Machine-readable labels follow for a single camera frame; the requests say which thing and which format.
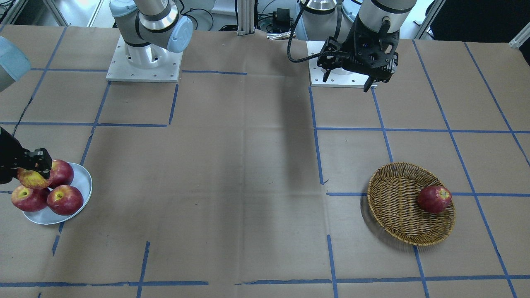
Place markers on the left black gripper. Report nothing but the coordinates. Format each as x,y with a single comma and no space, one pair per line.
349,49

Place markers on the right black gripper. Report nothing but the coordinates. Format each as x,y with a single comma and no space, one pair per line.
9,157

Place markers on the red yellow streaked apple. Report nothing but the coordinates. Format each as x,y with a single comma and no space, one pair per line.
32,179

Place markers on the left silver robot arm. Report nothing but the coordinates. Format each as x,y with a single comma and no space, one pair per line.
317,20

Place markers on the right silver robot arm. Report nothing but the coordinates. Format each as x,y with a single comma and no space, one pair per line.
153,36

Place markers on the red apple plate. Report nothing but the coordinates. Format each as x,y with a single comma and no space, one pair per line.
29,200
65,200
62,173

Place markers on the red apple plate top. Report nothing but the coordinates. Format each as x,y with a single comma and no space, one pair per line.
62,173

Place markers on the white plate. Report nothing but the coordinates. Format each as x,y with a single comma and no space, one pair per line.
82,180

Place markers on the woven wicker basket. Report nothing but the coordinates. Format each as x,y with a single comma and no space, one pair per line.
392,195

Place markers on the dark red basket apple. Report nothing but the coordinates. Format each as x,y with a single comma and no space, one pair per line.
434,199

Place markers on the black power adapter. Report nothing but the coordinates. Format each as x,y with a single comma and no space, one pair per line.
280,21

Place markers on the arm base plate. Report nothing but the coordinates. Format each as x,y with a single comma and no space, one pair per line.
150,63
337,78

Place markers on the aluminium frame post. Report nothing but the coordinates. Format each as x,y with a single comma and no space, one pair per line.
245,17

